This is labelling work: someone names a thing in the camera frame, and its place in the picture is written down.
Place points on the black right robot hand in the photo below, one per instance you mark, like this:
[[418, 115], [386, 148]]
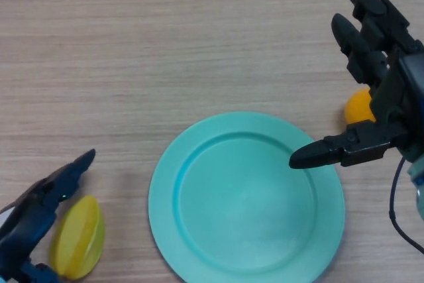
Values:
[[401, 104]]

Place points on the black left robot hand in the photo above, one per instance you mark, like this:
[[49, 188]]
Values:
[[30, 216]]

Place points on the yellow starfruit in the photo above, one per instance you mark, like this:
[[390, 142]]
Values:
[[81, 236]]

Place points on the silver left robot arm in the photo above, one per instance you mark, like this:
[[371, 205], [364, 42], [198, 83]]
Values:
[[2, 279]]

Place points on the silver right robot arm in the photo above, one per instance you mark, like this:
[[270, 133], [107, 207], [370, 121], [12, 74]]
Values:
[[420, 193]]

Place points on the turquoise green plate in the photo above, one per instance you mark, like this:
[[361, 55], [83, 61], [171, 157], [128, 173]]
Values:
[[245, 210]]

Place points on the orange round fruit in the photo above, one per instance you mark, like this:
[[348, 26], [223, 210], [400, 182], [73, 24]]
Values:
[[359, 105]]

